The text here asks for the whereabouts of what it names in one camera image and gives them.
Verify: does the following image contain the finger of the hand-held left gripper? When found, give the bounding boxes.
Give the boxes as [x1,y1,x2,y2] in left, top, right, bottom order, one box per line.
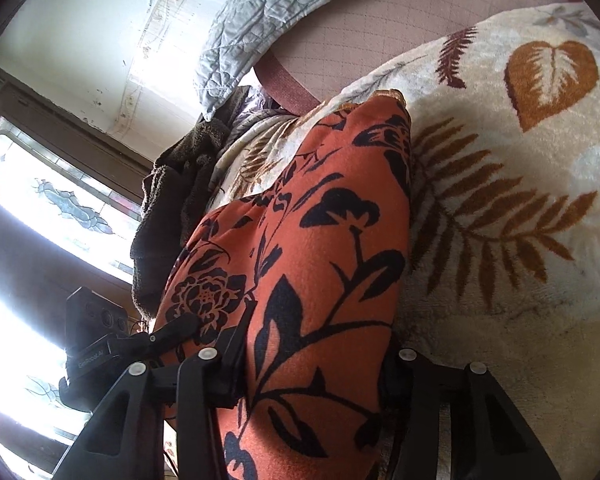
[111,312,202,363]

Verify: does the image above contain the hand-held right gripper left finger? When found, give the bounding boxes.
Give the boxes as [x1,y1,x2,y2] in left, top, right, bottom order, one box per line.
[50,302,257,480]

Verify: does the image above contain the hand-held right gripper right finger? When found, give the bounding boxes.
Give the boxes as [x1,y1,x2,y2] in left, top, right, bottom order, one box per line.
[380,346,563,480]

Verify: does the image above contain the orange black floral garment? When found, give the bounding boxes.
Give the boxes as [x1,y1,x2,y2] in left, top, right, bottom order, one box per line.
[159,91,415,480]

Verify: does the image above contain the dark brown towel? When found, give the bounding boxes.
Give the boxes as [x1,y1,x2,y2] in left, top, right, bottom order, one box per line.
[129,85,262,320]

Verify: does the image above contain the window with patterned glass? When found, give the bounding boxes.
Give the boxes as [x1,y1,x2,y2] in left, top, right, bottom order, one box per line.
[0,67,153,480]

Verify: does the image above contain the cream leaf-print fleece blanket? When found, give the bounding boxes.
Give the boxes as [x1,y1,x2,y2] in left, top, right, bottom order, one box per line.
[207,2,600,480]

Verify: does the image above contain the grey quilted bedspread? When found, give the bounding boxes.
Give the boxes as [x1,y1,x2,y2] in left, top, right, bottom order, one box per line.
[194,0,487,122]

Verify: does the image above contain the pink quilted mattress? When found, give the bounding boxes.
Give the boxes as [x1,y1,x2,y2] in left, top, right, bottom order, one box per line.
[252,0,583,117]

